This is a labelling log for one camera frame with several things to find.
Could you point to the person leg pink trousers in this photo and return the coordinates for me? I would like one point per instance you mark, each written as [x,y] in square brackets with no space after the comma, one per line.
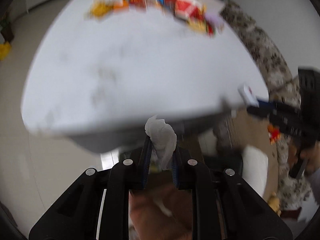
[162,213]

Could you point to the white tissue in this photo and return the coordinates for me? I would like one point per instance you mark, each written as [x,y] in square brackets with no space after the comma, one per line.
[163,138]

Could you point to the red yellow toy on sofa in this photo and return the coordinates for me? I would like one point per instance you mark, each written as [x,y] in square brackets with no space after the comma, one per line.
[273,133]

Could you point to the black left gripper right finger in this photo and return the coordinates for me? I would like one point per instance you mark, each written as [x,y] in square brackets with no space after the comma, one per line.
[224,205]

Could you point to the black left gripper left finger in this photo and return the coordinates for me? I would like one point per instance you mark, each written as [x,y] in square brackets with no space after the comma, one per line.
[96,205]

